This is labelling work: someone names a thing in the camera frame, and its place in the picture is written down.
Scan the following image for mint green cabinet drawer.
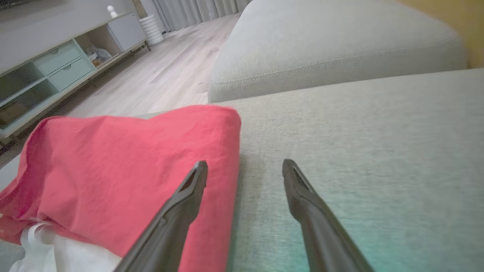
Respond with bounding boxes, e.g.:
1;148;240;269
34;41;82;75
48;57;95;91

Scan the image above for red basketball jersey number 23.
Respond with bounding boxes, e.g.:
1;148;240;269
0;105;242;272

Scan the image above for long low tv cabinet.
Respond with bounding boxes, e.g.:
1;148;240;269
0;11;148;146

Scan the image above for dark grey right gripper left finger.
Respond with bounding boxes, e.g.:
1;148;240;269
113;160;208;272

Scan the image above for yellow cushion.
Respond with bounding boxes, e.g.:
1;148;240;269
393;0;484;69

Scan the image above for white ribbed vase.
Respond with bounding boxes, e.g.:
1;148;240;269
139;14;165;46

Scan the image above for light grey curtain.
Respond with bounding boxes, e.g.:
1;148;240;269
151;0;252;32

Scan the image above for grey cabinet door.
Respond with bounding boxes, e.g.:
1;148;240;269
107;12;147;52

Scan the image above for dark television screen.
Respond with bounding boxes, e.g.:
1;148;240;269
0;0;36;9

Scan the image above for grey sofa ottoman cushion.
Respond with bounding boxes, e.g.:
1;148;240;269
207;0;467;103

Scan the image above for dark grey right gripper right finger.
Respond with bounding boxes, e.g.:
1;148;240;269
282;159;375;272

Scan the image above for crumpled plastic bag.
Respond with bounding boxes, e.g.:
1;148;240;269
85;45;113;68

